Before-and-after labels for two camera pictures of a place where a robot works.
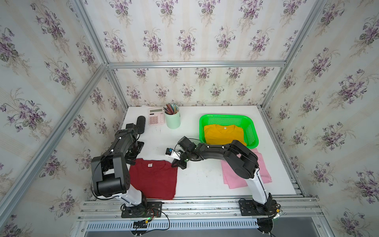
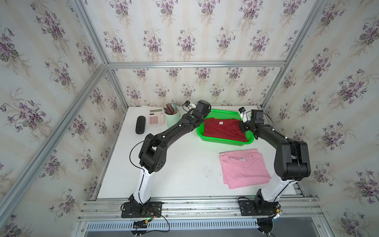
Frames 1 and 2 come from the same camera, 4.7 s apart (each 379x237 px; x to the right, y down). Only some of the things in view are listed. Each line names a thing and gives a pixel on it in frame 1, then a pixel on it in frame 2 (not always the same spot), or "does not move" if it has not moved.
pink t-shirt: [232, 180] does not move
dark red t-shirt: [156, 179] → [225, 128]
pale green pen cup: [173, 121] does not move
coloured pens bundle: [171, 109] does not move
